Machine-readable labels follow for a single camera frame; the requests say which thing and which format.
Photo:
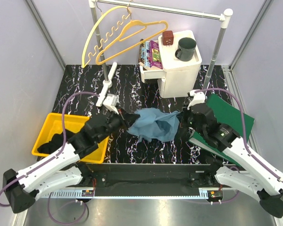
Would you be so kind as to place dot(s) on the blue tank top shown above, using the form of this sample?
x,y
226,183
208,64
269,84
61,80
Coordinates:
x,y
155,124

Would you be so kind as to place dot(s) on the dark green mug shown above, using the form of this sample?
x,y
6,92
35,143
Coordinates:
x,y
186,48

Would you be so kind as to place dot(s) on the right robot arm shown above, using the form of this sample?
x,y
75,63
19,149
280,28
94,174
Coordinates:
x,y
264,182

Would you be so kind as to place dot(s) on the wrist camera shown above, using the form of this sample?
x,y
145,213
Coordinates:
x,y
110,102
198,97

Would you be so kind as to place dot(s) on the blue book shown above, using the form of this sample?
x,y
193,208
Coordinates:
x,y
146,55

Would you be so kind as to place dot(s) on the aluminium frame rail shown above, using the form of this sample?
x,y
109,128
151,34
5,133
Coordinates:
x,y
141,193

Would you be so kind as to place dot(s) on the dark brown book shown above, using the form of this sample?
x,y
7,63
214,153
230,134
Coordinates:
x,y
141,59

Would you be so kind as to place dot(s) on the orange-yellow plastic hanger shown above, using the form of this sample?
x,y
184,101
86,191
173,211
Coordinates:
x,y
132,40

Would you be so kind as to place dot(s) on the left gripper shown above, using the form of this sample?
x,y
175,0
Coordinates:
x,y
128,119

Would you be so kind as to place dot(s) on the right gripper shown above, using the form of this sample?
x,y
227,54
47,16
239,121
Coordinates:
x,y
181,117

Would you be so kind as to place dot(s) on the brown cube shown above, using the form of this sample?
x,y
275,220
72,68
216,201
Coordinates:
x,y
167,38

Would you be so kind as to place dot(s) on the black cloth in bin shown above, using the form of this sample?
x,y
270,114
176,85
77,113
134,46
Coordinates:
x,y
54,144

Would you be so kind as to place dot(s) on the white side cabinet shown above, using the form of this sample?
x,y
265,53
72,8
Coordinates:
x,y
177,78

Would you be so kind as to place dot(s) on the yellow plastic bin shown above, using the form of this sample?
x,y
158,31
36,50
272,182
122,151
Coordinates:
x,y
73,124

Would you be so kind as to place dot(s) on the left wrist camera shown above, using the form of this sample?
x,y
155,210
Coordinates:
x,y
110,102

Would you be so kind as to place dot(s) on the white clothes rack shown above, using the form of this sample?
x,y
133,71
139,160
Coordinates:
x,y
94,43

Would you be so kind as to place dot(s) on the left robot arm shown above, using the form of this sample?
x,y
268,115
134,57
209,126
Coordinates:
x,y
62,168

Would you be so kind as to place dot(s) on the purple book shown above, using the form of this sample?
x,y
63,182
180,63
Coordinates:
x,y
155,58

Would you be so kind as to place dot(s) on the green folder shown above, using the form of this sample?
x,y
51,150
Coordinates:
x,y
224,113

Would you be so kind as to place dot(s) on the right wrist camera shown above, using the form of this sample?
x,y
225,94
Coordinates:
x,y
198,97

